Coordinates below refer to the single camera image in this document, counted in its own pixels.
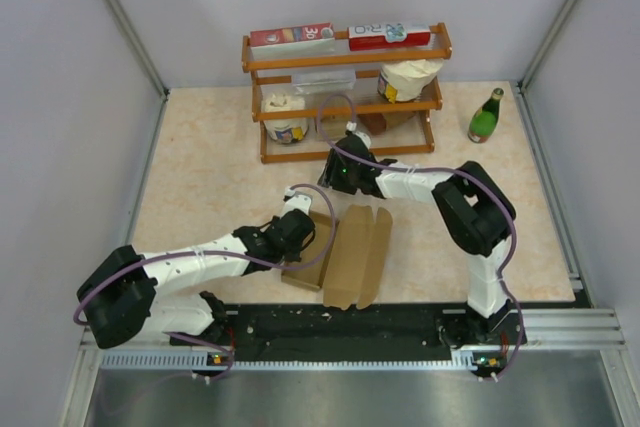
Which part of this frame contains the small white flour bag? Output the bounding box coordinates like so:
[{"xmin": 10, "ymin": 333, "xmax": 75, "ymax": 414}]
[{"xmin": 260, "ymin": 90, "xmax": 311, "ymax": 146}]

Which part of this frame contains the red foil wrap box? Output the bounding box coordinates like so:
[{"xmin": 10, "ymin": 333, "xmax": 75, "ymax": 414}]
[{"xmin": 249, "ymin": 22, "xmax": 336, "ymax": 60}]

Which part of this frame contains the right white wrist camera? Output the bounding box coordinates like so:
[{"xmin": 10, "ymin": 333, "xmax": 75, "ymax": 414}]
[{"xmin": 346, "ymin": 121, "xmax": 371, "ymax": 149}]

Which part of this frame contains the aluminium frame rail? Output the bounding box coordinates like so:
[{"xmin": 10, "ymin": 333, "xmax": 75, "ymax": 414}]
[{"xmin": 74, "ymin": 0, "xmax": 171, "ymax": 98}]

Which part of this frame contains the grey cable duct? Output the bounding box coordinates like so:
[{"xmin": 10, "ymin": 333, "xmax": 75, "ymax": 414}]
[{"xmin": 101, "ymin": 349, "xmax": 479, "ymax": 372}]

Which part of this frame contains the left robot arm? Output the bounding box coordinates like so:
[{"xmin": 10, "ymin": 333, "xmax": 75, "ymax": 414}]
[{"xmin": 77, "ymin": 209, "xmax": 315, "ymax": 349}]

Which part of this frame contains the green glass bottle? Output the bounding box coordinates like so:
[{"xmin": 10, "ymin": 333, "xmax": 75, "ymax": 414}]
[{"xmin": 467, "ymin": 88, "xmax": 504, "ymax": 143}]

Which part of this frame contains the large white flour bag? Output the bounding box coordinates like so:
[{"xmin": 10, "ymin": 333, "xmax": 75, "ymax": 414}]
[{"xmin": 377, "ymin": 59, "xmax": 444, "ymax": 103}]

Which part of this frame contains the clear plastic container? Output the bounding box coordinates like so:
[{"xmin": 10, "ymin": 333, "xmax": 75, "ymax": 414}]
[{"xmin": 291, "ymin": 69, "xmax": 356, "ymax": 95}]

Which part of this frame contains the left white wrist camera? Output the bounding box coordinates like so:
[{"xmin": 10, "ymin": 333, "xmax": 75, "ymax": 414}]
[{"xmin": 280, "ymin": 187, "xmax": 313, "ymax": 217}]

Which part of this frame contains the wooden three-tier shelf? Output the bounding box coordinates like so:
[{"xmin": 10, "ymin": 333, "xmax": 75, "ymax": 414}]
[{"xmin": 241, "ymin": 22, "xmax": 453, "ymax": 164}]

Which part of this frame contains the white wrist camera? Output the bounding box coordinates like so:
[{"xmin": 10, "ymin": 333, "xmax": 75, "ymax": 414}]
[
  {"xmin": 280, "ymin": 187, "xmax": 313, "ymax": 217},
  {"xmin": 346, "ymin": 121, "xmax": 371, "ymax": 149}
]

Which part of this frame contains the tan block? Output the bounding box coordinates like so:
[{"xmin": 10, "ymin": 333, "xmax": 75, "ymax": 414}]
[{"xmin": 315, "ymin": 116, "xmax": 350, "ymax": 143}]

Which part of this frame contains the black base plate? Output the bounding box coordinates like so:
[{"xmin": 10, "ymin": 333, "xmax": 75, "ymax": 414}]
[{"xmin": 202, "ymin": 303, "xmax": 526, "ymax": 362}]

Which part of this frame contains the red white wrap box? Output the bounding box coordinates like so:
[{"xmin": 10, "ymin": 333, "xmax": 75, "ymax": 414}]
[{"xmin": 347, "ymin": 22, "xmax": 431, "ymax": 52}]

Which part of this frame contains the brown cardboard box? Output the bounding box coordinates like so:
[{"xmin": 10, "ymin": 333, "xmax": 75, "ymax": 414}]
[{"xmin": 281, "ymin": 205, "xmax": 393, "ymax": 310}]

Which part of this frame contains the brown bread loaf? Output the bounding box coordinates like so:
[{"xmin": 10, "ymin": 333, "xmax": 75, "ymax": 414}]
[{"xmin": 358, "ymin": 111, "xmax": 415, "ymax": 136}]

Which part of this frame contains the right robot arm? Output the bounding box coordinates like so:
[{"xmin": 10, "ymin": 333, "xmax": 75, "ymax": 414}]
[{"xmin": 318, "ymin": 132, "xmax": 516, "ymax": 343}]

